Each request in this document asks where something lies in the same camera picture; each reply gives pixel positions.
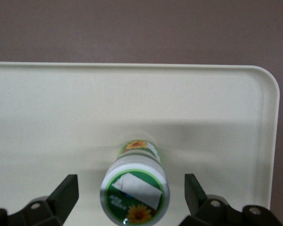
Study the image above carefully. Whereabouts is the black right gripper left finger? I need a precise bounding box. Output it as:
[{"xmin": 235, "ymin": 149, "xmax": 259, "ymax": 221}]
[{"xmin": 0, "ymin": 174, "xmax": 80, "ymax": 226}]

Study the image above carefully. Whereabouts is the cream plastic tray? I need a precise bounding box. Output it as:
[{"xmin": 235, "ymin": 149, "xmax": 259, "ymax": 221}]
[{"xmin": 0, "ymin": 61, "xmax": 281, "ymax": 226}]

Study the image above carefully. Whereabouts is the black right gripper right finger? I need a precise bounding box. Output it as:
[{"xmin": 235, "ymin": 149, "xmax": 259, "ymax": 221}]
[{"xmin": 180, "ymin": 173, "xmax": 283, "ymax": 226}]

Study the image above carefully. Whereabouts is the green-lid yogurt cup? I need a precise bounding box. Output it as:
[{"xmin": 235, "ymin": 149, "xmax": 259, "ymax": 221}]
[{"xmin": 99, "ymin": 139, "xmax": 171, "ymax": 224}]

